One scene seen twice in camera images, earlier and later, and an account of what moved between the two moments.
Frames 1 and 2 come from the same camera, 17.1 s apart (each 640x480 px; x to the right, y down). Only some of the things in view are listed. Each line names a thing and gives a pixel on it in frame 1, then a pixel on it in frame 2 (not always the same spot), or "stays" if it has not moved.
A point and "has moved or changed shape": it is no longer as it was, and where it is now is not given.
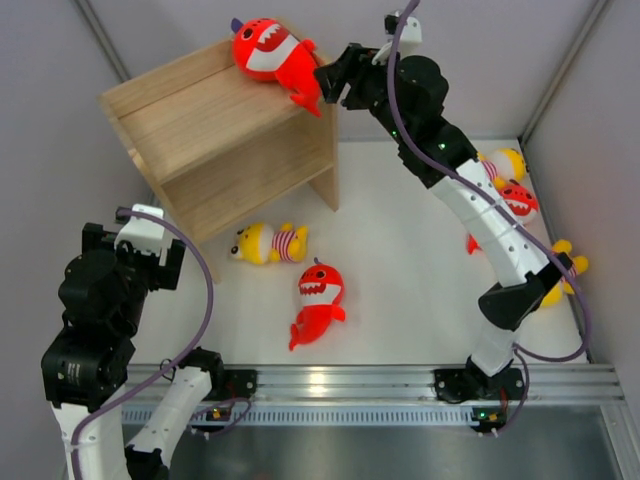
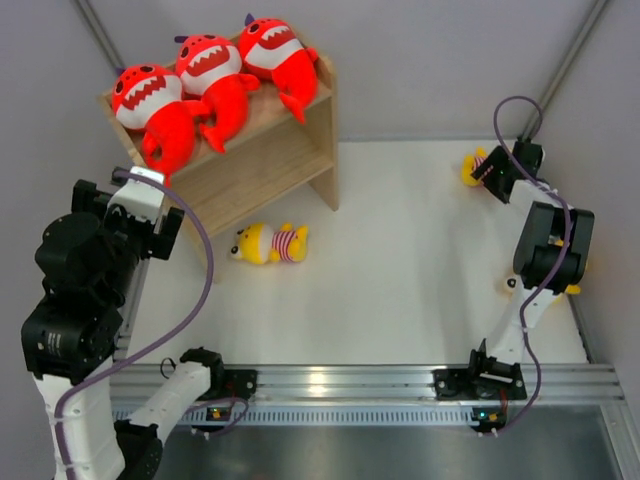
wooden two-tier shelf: x=218 y=147 stays
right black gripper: x=354 y=68 -> x=499 y=157
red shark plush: x=320 y=287 -> x=150 y=97
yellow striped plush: x=259 y=243 stays
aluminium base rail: x=341 y=383 stays
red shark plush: x=266 y=49 has moved or changed shape
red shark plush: x=520 y=202 -> x=210 y=67
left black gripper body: x=143 y=267 -> x=136 y=236
